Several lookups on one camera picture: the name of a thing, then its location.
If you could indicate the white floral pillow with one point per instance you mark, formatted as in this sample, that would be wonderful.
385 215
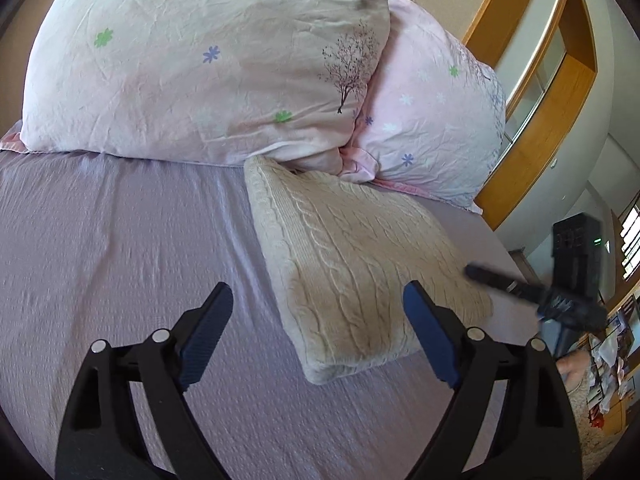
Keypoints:
200 60

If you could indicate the wooden wardrobe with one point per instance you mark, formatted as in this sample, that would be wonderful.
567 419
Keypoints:
525 175

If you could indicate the pink floral pillow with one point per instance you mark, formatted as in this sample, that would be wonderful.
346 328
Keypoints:
430 110

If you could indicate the person's right hand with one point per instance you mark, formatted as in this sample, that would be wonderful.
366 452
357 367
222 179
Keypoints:
574 364

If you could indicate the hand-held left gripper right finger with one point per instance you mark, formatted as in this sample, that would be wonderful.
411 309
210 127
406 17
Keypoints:
430 332

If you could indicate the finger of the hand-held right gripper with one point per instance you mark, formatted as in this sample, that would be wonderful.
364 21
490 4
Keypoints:
500 282

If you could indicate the cluttered wooden desk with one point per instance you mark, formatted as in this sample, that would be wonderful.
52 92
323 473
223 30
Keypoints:
612 360

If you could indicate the lavender bed sheet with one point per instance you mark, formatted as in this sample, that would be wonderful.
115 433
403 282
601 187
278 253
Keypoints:
125 235

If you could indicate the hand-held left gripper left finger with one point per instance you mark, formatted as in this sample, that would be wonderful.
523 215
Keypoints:
205 332

